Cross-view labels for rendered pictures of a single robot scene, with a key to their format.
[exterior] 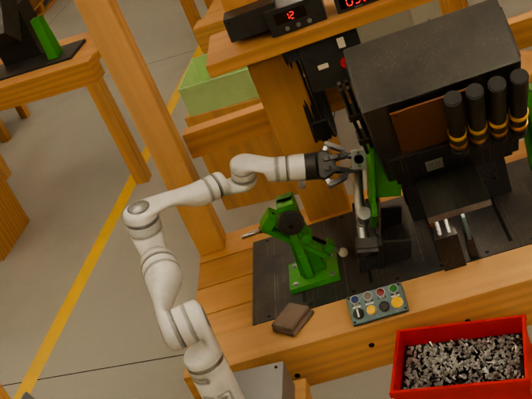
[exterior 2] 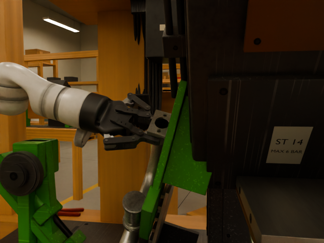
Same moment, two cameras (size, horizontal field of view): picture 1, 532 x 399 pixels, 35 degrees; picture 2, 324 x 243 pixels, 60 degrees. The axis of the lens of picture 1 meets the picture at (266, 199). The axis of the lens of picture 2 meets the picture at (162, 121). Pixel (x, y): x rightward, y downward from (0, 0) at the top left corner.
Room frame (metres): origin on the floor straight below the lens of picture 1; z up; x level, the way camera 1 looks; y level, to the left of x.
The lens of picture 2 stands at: (1.50, -0.26, 1.24)
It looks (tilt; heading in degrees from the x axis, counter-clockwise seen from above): 4 degrees down; 358
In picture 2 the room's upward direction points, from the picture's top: straight up
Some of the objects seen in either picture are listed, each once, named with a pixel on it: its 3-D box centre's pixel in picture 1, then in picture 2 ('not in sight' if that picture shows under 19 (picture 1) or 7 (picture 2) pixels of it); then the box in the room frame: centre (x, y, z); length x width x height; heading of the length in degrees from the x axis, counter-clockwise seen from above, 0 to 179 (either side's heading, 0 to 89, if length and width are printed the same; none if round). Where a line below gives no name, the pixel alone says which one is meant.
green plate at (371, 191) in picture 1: (381, 169); (189, 143); (1.96, -0.32, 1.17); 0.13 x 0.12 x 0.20; 79
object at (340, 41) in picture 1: (332, 53); (182, 31); (2.24, -0.34, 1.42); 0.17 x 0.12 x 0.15; 79
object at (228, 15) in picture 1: (252, 19); not in sight; (2.28, -0.16, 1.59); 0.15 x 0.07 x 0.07; 79
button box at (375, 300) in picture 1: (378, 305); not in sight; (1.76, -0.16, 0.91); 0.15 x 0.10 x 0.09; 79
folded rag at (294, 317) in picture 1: (292, 318); not in sight; (1.85, 0.06, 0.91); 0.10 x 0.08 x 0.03; 130
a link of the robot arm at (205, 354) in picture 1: (193, 336); not in sight; (1.57, 0.27, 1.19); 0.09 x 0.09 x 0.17; 5
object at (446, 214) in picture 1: (444, 175); (291, 187); (1.90, -0.46, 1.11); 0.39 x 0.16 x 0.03; 169
